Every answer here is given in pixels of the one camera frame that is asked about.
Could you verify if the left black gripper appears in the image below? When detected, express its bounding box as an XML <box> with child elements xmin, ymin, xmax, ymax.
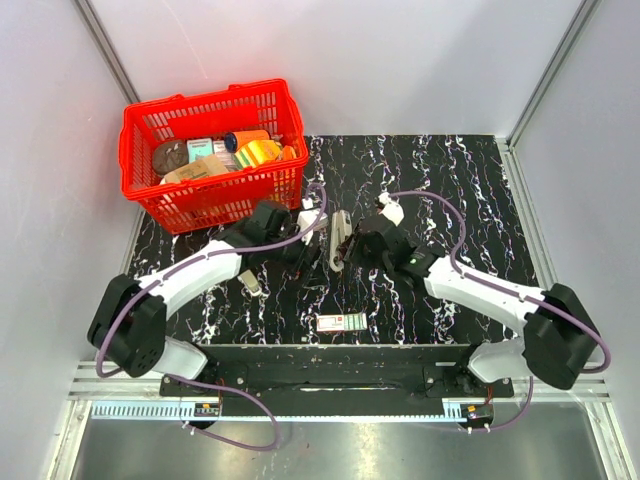
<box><xmin>265</xmin><ymin>221</ymin><xmax>329</xmax><ymax>288</ymax></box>

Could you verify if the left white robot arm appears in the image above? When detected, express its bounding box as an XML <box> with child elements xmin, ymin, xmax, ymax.
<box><xmin>87</xmin><ymin>200</ymin><xmax>326</xmax><ymax>396</ymax></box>

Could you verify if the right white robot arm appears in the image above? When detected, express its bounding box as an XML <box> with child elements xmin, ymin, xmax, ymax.
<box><xmin>337</xmin><ymin>217</ymin><xmax>597</xmax><ymax>396</ymax></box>

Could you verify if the white staple box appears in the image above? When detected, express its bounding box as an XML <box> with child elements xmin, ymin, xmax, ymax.
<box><xmin>316</xmin><ymin>312</ymin><xmax>368</xmax><ymax>333</ymax></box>

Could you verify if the black marble pattern mat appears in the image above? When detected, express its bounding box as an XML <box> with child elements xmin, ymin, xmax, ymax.
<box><xmin>167</xmin><ymin>134</ymin><xmax>538</xmax><ymax>345</ymax></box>

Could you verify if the yellow green box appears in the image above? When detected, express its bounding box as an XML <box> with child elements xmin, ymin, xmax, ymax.
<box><xmin>233</xmin><ymin>140</ymin><xmax>282</xmax><ymax>169</ymax></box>

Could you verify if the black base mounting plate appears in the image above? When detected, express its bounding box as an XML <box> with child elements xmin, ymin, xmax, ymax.
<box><xmin>159</xmin><ymin>343</ymin><xmax>515</xmax><ymax>401</ymax></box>

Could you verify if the brown cardboard box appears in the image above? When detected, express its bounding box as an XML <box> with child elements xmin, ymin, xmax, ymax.
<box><xmin>160</xmin><ymin>154</ymin><xmax>231</xmax><ymax>184</ymax></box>

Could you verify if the orange cylinder can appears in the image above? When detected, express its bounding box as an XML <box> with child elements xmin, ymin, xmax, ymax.
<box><xmin>224</xmin><ymin>129</ymin><xmax>271</xmax><ymax>153</ymax></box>

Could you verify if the red plastic shopping basket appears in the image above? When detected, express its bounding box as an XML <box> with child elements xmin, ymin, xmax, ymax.
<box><xmin>118</xmin><ymin>79</ymin><xmax>309</xmax><ymax>234</ymax></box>

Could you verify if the teal white box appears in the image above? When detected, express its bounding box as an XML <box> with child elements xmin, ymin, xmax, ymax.
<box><xmin>186</xmin><ymin>138</ymin><xmax>214</xmax><ymax>163</ymax></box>

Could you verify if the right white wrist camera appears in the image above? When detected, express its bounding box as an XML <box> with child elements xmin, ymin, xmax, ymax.
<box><xmin>376</xmin><ymin>192</ymin><xmax>404</xmax><ymax>226</ymax></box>

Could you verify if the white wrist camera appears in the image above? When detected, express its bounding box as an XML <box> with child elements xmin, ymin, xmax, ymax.
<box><xmin>376</xmin><ymin>192</ymin><xmax>404</xmax><ymax>226</ymax></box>
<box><xmin>297</xmin><ymin>198</ymin><xmax>328</xmax><ymax>245</ymax></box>

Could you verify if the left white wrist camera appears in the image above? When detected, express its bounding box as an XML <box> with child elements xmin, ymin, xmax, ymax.
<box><xmin>297</xmin><ymin>198</ymin><xmax>328</xmax><ymax>245</ymax></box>

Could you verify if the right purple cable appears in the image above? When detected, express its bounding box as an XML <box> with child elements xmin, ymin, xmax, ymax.
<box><xmin>384</xmin><ymin>189</ymin><xmax>612</xmax><ymax>434</ymax></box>

